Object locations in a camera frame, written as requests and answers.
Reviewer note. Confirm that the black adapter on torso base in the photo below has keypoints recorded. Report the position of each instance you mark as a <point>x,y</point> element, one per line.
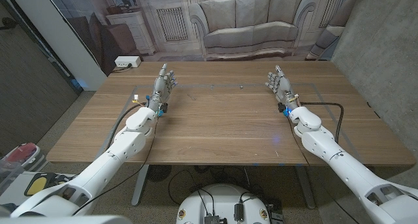
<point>238,212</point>

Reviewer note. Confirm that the yellow and black device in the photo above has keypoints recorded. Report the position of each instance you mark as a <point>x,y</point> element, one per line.
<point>37,185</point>

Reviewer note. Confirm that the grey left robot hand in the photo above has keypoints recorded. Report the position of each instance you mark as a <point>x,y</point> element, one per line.
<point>161,87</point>

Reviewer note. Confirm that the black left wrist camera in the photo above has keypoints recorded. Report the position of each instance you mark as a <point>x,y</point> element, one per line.
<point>164,107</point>

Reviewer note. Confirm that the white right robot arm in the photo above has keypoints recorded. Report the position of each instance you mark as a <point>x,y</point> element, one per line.
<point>326,145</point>

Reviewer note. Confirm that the white power strip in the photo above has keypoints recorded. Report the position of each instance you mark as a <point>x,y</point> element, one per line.
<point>127,61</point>

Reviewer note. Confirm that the grey table leg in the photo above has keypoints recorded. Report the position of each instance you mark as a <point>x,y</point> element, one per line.
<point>139,185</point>
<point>305,188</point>

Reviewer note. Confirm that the white wall panel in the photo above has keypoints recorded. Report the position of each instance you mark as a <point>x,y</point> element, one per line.
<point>65,41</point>

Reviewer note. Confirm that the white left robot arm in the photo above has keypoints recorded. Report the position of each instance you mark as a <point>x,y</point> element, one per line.
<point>114,152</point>

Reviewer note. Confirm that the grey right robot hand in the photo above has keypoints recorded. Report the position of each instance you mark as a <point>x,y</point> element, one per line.
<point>283,87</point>

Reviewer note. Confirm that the printed living room backdrop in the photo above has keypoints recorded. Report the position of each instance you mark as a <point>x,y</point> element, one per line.
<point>248,21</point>

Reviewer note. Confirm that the small dark key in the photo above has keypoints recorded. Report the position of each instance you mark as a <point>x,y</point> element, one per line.
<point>192,97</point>

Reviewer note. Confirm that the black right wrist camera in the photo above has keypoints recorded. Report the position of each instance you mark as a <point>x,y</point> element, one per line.
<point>281,107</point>

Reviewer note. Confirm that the white robot torso base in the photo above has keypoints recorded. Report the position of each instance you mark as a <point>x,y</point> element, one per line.
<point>222,201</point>

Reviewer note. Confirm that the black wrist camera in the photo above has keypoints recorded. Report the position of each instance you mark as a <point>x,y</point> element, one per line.
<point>281,107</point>
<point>164,107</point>

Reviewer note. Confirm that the clear box with red contents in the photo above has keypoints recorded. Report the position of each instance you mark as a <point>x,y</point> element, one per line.
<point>24,153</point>

